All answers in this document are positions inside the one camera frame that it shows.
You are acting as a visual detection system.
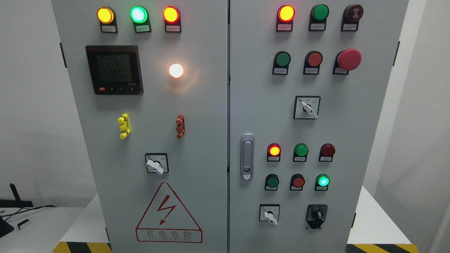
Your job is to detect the yellow indicator light top left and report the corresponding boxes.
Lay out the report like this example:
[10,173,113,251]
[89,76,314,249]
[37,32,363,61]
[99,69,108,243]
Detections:
[97,6,118,33]

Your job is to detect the black device on left table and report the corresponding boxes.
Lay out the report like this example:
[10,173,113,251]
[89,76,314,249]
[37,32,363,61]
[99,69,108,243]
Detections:
[0,183,34,208]

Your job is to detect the left door white selector switch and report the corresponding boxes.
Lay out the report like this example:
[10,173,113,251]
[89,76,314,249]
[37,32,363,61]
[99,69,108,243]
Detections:
[144,153,169,175]

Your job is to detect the black cable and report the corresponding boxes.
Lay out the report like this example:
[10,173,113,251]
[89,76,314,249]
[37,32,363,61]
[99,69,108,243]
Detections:
[2,205,57,222]

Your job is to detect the green lit indicator light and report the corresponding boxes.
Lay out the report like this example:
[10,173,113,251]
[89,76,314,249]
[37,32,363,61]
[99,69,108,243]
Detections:
[130,5,152,33]

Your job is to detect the green indicator lower middle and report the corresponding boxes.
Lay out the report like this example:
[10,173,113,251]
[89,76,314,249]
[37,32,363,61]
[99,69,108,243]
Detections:
[292,143,309,162]

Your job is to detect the green push button lower left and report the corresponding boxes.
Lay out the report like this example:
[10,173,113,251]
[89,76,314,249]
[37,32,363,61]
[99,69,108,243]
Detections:
[264,174,279,191]

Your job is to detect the dark red buzzer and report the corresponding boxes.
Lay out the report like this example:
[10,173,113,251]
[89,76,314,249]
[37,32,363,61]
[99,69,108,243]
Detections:
[341,4,364,32]

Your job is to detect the red push button upper row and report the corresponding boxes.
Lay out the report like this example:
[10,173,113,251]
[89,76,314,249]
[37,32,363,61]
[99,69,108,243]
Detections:
[303,50,323,75]

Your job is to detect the lower white selector switch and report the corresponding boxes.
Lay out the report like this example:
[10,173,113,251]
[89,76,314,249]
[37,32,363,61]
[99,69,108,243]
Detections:
[259,204,280,226]

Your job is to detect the red lit indicator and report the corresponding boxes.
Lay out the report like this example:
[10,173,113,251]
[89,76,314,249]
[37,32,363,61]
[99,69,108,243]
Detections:
[275,5,295,32]
[267,143,281,162]

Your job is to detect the small white black usb stick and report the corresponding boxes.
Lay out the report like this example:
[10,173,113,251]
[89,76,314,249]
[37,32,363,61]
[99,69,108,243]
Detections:
[17,219,30,229]

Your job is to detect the black rotary knob switch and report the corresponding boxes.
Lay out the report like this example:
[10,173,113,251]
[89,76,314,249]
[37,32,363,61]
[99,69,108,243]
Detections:
[306,205,328,229]

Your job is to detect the grey cabinet door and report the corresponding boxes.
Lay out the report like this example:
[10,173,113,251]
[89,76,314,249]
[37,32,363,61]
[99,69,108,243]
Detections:
[52,0,228,253]
[228,0,408,253]

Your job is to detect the red lit indicator top right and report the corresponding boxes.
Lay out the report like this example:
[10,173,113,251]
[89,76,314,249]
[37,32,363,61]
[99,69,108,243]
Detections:
[275,5,295,32]

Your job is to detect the black stand lower left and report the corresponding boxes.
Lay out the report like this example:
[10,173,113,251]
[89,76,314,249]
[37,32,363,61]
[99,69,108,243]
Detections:
[0,217,14,237]

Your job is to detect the green push button upper row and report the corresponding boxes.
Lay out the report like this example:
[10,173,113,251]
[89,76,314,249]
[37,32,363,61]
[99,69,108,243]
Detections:
[272,51,291,75]

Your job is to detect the red emergency stop mushroom button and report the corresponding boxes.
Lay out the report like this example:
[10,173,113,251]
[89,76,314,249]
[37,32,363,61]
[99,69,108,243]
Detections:
[333,48,362,75]

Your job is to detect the grey right cabinet door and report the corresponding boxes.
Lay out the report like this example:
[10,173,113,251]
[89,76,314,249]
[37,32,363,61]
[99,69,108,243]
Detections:
[228,0,408,253]

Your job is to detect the grey left cabinet door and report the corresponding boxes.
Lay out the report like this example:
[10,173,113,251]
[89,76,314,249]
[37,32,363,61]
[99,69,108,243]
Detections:
[52,0,228,253]

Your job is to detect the red lit indicator lower left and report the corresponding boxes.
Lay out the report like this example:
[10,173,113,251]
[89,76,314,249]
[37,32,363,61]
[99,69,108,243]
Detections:
[267,143,281,162]

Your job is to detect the red push button lower row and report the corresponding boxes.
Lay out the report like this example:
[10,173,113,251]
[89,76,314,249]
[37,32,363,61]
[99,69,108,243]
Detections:
[289,174,305,191]

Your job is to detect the red push button row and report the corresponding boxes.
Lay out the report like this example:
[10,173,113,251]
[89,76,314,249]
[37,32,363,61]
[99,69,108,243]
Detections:
[303,50,323,75]
[289,174,305,191]

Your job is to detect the red terminal clip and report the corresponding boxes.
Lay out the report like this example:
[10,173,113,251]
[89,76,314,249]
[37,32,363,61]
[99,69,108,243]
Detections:
[175,113,186,139]

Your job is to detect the red electric hazard warning sticker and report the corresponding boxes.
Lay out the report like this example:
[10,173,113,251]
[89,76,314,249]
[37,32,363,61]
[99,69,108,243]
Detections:
[135,182,203,243]

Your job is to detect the green unlit indicator top right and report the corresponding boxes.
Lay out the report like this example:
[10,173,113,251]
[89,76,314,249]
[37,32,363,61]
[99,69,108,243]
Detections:
[308,4,329,31]

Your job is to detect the silver door latch handle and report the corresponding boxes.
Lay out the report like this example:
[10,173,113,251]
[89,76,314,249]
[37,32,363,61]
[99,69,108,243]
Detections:
[240,134,255,180]

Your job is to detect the black digital power meter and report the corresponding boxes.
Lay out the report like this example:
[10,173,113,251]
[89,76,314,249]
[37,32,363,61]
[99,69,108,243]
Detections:
[85,45,144,96]

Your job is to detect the red lit indicator left door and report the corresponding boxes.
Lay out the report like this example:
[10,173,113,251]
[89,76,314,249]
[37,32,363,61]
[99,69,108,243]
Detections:
[163,5,181,33]

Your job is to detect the white platform with hazard stripes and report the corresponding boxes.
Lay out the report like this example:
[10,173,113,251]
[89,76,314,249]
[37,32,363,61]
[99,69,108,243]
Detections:
[53,188,418,253]

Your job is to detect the green illuminated button lower right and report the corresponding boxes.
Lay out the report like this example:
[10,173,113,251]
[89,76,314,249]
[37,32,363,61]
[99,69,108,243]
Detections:
[315,174,330,191]

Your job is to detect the white glowing lamp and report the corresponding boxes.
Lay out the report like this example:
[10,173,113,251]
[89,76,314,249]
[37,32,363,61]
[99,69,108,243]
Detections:
[169,64,184,78]

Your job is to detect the red indicator lower right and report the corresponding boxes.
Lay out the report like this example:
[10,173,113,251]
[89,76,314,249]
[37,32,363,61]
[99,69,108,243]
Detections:
[318,143,336,162]

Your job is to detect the yellow terminal clip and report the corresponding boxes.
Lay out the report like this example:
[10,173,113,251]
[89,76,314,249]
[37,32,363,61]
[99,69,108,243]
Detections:
[117,113,131,139]

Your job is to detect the upper right white selector switch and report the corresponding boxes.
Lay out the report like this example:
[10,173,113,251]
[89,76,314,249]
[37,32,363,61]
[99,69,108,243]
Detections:
[294,96,321,119]

